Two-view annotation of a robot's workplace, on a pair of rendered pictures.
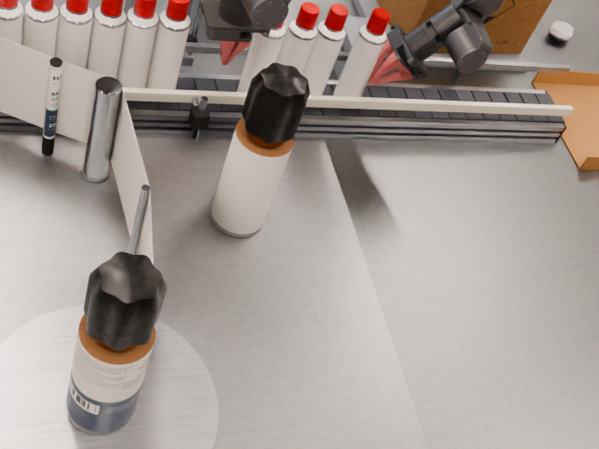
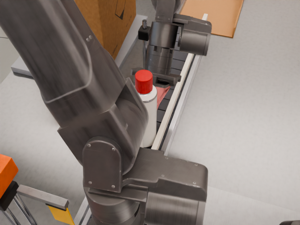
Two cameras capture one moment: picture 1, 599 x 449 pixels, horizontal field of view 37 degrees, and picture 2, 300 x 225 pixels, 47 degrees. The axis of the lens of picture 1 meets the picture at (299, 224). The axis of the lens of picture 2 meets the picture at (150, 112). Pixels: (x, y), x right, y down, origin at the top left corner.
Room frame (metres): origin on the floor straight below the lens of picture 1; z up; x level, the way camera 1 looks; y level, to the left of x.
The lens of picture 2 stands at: (0.99, 0.30, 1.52)
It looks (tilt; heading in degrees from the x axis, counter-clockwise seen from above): 50 degrees down; 320
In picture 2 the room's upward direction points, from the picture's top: straight up
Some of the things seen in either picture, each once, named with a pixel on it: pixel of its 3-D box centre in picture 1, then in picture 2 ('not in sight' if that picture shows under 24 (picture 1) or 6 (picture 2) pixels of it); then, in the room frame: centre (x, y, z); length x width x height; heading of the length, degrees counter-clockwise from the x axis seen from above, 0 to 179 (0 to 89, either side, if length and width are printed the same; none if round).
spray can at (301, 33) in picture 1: (294, 54); not in sight; (1.28, 0.13, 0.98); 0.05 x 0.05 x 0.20
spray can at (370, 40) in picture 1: (362, 58); (144, 110); (1.35, 0.01, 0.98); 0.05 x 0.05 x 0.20
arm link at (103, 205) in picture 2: not in sight; (118, 190); (1.14, 0.22, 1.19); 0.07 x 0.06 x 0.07; 39
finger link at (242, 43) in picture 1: (222, 40); not in sight; (1.14, 0.23, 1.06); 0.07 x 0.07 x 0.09; 32
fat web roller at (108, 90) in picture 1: (102, 131); not in sight; (0.93, 0.33, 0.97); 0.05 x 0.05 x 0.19
